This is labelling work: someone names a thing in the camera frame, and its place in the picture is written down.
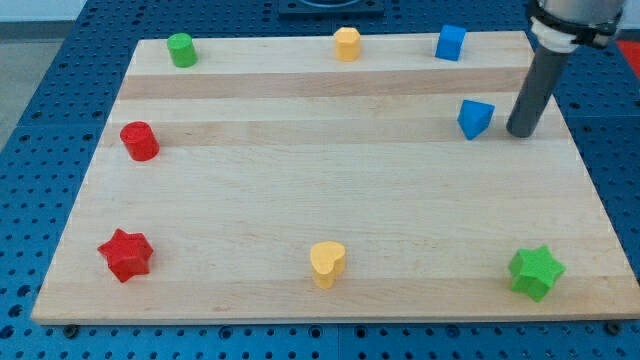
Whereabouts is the green cylinder block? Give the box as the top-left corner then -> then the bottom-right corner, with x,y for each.
166,33 -> 198,68

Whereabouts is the blue cube block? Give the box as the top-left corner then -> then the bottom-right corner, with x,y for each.
435,24 -> 467,61

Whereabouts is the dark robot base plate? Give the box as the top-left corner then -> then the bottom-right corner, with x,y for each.
278,0 -> 385,18

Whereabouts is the yellow hexagon block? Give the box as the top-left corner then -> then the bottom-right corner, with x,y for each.
333,27 -> 361,62

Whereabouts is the wooden board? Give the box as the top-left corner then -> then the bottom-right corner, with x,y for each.
32,31 -> 639,325

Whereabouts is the green star block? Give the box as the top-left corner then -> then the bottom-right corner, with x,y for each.
508,245 -> 566,302

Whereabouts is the grey cylindrical pointer tool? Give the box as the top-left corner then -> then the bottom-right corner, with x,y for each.
506,30 -> 577,138

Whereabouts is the yellow heart block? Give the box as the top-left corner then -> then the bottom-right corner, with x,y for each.
310,241 -> 346,289

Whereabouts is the blue triangle block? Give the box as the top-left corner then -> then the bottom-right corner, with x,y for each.
457,99 -> 495,140

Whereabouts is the red cylinder block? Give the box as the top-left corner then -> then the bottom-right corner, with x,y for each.
120,121 -> 160,161

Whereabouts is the red star block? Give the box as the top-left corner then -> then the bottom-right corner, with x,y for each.
97,228 -> 154,283

